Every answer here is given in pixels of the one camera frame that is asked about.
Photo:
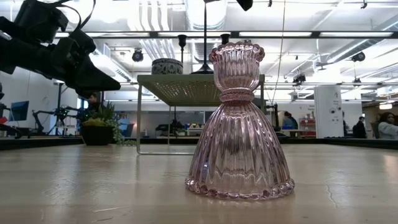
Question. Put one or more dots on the blue-grey round candle holder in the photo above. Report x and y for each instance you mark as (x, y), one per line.
(166, 67)

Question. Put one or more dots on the tall black candlestick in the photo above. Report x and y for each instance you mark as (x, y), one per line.
(204, 69)
(182, 39)
(224, 38)

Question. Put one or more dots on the black ceiling spotlight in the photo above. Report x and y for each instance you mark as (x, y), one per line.
(137, 55)
(299, 78)
(247, 41)
(358, 57)

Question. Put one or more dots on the white column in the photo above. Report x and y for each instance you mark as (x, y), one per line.
(328, 112)

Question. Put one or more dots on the blue computer monitor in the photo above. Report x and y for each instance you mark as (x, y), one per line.
(19, 110)

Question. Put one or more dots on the black background robot arm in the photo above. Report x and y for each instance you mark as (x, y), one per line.
(174, 127)
(59, 113)

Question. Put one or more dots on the black background monitor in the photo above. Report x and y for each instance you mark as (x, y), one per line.
(260, 105)

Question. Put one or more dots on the potted green plant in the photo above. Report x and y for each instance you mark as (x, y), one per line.
(94, 135)

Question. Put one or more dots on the green perforated metal shelf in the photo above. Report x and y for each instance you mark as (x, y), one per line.
(180, 90)

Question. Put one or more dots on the black overhead crossbar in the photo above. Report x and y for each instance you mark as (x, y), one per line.
(234, 34)

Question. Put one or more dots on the black table frame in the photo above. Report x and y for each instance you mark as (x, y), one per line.
(46, 142)

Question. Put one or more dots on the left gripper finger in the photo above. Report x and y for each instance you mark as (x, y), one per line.
(87, 93)
(93, 79)

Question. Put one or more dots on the pink ribbed glass candle holder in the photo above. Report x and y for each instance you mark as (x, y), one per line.
(237, 149)

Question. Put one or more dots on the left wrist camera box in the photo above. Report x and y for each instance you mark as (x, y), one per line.
(40, 21)

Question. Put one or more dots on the red storage shelf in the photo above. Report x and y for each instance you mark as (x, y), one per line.
(308, 126)

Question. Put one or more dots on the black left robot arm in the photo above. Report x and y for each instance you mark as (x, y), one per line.
(18, 53)

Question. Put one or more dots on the person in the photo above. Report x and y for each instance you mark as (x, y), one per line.
(387, 126)
(93, 102)
(360, 128)
(287, 120)

